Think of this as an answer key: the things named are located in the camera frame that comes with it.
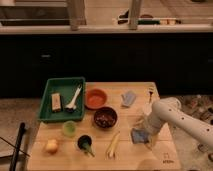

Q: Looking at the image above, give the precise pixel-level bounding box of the black tripod stand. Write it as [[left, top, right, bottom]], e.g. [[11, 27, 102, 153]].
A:
[[0, 122, 30, 171]]

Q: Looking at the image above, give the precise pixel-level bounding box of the blue sponge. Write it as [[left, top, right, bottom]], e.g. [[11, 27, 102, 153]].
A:
[[131, 129, 149, 144]]

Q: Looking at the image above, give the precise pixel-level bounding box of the yellow round fruit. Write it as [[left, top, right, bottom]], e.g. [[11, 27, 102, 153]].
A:
[[45, 139, 59, 154]]

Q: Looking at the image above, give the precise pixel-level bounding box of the tan block in tray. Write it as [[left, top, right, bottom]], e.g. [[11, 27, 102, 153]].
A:
[[51, 93, 61, 112]]

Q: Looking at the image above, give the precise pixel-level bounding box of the red bowl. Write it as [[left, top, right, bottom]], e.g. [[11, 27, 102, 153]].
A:
[[85, 89, 107, 110]]

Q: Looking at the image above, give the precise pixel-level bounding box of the light blue cloth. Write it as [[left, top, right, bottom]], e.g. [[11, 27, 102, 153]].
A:
[[121, 91, 136, 107]]

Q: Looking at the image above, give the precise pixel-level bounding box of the white dish brush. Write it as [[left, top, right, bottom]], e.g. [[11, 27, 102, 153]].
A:
[[65, 85, 82, 113]]

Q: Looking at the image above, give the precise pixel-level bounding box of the green plastic tray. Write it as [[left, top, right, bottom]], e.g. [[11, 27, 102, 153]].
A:
[[38, 77, 85, 123]]

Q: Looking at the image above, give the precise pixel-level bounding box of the white paper cup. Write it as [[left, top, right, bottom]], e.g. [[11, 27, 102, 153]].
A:
[[143, 104, 152, 115]]

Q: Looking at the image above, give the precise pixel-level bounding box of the dark green cup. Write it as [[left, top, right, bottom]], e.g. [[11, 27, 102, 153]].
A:
[[77, 135, 94, 156]]

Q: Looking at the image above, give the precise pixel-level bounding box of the wooden post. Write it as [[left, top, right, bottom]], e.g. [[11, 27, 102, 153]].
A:
[[66, 0, 86, 31], [128, 0, 142, 30]]

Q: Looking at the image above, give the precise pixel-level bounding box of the dark brown bowl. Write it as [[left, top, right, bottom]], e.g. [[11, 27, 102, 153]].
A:
[[94, 107, 118, 129]]

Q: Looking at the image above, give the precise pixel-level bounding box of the wooden post right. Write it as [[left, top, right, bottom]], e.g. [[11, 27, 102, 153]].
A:
[[128, 0, 142, 30]]

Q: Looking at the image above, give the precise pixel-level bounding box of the light green cup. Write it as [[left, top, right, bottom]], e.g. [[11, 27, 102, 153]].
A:
[[62, 121, 76, 137]]

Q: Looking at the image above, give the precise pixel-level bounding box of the wooden post left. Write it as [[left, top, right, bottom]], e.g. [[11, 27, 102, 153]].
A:
[[66, 0, 86, 31]]

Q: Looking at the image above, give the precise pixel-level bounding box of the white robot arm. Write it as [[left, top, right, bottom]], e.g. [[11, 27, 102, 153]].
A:
[[142, 97, 213, 150]]

